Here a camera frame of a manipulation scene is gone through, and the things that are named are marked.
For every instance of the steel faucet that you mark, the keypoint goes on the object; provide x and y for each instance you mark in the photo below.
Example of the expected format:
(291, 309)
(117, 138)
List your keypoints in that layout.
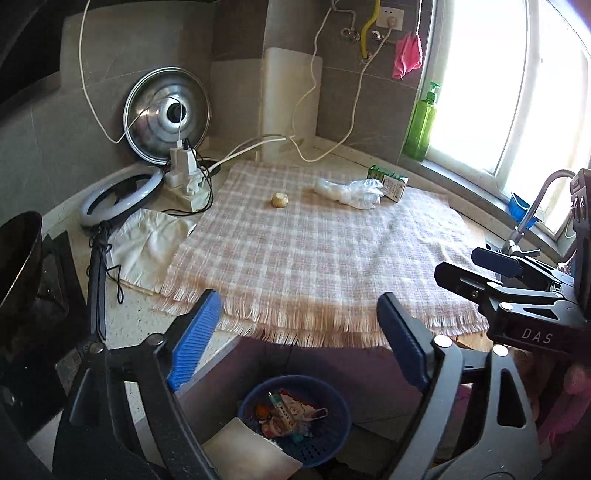
(535, 203)

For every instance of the green white carton box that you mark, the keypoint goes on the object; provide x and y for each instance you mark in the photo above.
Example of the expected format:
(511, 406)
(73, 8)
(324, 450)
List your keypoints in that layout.
(392, 187)

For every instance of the person's right hand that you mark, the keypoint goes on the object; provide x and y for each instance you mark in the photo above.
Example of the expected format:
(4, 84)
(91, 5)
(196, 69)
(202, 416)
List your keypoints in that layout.
(579, 376)

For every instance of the clear wrapper teal print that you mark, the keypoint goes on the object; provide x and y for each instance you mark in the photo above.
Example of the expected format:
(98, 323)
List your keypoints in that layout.
(301, 434)

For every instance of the green pump bottle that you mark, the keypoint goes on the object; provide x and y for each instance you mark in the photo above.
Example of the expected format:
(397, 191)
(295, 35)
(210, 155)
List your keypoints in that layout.
(418, 129)

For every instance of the steel pot lid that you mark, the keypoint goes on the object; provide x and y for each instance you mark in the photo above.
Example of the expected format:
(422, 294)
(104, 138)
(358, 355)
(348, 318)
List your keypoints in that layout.
(147, 115)

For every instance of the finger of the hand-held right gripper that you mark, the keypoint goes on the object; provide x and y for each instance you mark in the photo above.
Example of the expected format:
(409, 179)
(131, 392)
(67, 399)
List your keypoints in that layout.
(494, 263)
(466, 284)

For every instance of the clear plastic tube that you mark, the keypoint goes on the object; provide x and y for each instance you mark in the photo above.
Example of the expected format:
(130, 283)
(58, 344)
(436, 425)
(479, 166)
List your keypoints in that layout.
(282, 410)

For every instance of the orange mandarin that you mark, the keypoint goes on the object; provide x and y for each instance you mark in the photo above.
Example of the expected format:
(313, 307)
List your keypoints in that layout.
(263, 410)

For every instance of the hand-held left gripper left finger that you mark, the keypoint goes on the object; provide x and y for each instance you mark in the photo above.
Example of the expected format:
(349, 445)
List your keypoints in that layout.
(194, 341)

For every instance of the red lidded food cup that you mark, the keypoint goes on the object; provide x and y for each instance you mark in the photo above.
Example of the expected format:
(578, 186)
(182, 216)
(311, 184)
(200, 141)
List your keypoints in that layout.
(272, 428)

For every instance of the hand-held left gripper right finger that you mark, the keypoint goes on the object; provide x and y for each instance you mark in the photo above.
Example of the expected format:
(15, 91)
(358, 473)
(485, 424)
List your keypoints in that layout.
(406, 341)

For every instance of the pink clothing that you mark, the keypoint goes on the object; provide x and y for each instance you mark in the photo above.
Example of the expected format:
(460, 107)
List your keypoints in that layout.
(563, 415)

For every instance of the clear plastic bag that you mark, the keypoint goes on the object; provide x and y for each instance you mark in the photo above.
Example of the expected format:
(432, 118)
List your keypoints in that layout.
(360, 194)

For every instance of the metal wall pipe fitting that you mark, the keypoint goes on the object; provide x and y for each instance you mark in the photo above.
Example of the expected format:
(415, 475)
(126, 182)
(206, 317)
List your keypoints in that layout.
(349, 33)
(378, 34)

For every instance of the pink checked fringed cloth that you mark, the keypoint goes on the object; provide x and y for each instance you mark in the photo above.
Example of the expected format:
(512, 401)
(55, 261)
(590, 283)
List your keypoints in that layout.
(323, 258)

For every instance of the window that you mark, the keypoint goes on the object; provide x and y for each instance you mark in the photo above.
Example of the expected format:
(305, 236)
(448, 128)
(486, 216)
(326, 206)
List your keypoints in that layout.
(498, 92)

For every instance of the white wall outlet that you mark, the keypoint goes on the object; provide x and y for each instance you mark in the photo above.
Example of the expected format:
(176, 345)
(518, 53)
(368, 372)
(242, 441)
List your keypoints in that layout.
(390, 14)

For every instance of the blue plastic container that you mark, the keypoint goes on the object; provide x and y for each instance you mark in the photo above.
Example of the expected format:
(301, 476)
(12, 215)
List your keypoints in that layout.
(521, 207)

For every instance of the garlic bulb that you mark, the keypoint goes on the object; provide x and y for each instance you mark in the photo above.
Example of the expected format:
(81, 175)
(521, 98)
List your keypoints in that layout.
(280, 200)

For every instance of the blue plastic basket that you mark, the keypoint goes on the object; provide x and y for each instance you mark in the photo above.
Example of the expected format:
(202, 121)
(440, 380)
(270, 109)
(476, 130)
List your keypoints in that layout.
(332, 438)

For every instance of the pink rag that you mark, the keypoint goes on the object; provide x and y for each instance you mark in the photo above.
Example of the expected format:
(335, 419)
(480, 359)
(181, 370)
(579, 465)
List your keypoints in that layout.
(408, 55)

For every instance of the black wok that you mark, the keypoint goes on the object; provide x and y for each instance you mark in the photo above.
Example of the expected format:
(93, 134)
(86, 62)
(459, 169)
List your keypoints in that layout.
(18, 263)

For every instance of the white cutting board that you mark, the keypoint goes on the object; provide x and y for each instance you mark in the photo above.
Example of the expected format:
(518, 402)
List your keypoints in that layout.
(286, 101)

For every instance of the beige flat board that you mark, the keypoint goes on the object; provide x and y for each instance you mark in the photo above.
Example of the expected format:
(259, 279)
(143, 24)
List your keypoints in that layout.
(249, 452)

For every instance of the white plug adapter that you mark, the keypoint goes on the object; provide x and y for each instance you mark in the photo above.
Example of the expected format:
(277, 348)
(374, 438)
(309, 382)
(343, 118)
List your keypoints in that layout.
(182, 159)

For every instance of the white cloth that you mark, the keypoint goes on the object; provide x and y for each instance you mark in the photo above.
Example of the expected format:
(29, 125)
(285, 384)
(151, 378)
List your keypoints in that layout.
(147, 244)

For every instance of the white power strip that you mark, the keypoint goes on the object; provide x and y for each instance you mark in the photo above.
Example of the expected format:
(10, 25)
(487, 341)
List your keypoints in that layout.
(194, 201)

